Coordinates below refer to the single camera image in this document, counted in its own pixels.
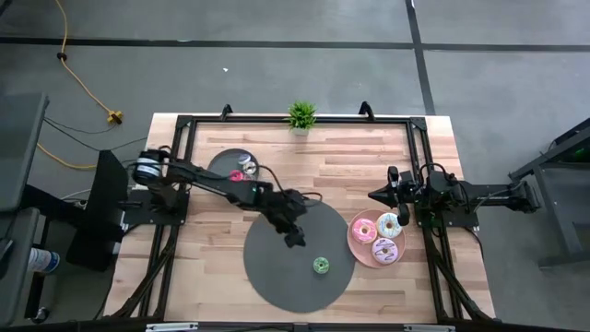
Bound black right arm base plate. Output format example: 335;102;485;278
412;191;489;230

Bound large purple iced donut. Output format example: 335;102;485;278
371;237;399;266

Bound large white iced donut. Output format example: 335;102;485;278
376;212;404;240

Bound grey desk top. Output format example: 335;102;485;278
0;207;41;326
0;91;50;213

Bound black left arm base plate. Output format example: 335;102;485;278
120;188;191;227

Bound green plant in white pot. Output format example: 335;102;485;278
287;101;318;137

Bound pink round plate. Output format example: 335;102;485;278
346;207;407;269

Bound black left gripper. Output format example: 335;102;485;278
255;186;309;248

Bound thin black cable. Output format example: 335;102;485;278
43;120;148;153

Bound grey round plate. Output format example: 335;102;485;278
206;147;261;186

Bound black slanted panel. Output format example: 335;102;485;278
66;149;130;273

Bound round grey woven placemat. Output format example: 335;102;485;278
242;197;357;314

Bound large pink iced donut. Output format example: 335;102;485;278
351;218;378;245

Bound silver metal bracket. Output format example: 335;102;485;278
404;324;456;332
146;322;199;332

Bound black desk leg frame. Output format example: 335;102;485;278
20;184;125;324

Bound black aluminium table frame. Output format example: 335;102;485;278
103;101;497;324

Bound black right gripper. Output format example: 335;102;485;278
367;165;419;228

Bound black metal stand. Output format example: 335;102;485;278
508;117;590;268

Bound yellow extension cable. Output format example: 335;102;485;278
53;0;124;125
36;142;98;170

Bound white bottle with blue cap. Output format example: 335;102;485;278
26;247;61;274

